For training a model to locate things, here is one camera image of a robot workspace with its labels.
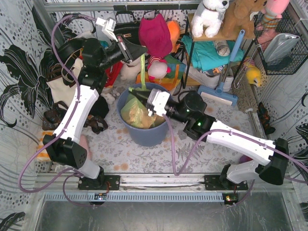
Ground black metal shelf rack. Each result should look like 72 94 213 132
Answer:
181 13 241 89

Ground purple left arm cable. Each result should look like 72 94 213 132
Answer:
18 13 102 209

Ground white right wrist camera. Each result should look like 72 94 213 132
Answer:
146 89 170 116

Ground orange white checkered cloth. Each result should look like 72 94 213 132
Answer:
36 130 53 162

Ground white plush dog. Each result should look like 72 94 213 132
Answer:
192 0 230 38

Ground purple orange sock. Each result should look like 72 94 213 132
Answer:
239 155 252 164

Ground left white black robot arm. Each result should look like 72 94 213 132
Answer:
43 35 147 189

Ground pink round object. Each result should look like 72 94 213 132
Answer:
79 135 92 159

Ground red cloth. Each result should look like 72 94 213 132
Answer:
103 62 123 88

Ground black wire basket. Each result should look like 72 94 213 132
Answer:
254 12 308 75

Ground blue trash bin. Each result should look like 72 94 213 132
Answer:
116 90 168 147

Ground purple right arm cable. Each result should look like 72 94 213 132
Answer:
162 113 308 207

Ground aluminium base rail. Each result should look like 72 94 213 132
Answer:
31 173 295 207

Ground green plastic trash bag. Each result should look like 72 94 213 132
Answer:
120 52 167 129

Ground cream canvas tote bag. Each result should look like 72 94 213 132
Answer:
47 58 83 107

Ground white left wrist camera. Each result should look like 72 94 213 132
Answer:
95 17 118 42

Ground colorful printed bag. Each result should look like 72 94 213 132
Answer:
100 41 109 48

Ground pink plush toy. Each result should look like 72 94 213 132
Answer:
261 0 290 24

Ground brown teddy bear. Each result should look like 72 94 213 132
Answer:
222 0 267 38

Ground magenta fabric bag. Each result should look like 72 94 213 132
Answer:
139 13 172 58

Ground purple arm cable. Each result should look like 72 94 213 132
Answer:
18 13 102 209
162 113 308 207

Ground black leather handbag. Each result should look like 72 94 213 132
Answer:
114 11 141 45

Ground pink white plush pig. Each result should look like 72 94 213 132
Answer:
147 56 171 82

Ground white sneakers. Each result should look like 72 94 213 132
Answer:
188 68 234 92

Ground metal handled broom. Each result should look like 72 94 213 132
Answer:
232 78 268 139

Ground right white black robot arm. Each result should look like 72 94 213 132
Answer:
128 87 288 189

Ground teal folded cloth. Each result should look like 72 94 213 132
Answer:
181 35 244 71

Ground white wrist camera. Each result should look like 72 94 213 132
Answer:
146 89 170 116
95 17 118 42

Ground orange plush toy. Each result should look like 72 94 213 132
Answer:
167 21 180 53

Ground grey baseball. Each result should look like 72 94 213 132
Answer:
213 40 230 57

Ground yellow plush duck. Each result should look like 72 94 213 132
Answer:
245 64 261 87

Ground silver pouch in basket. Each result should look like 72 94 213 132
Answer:
263 33 300 63

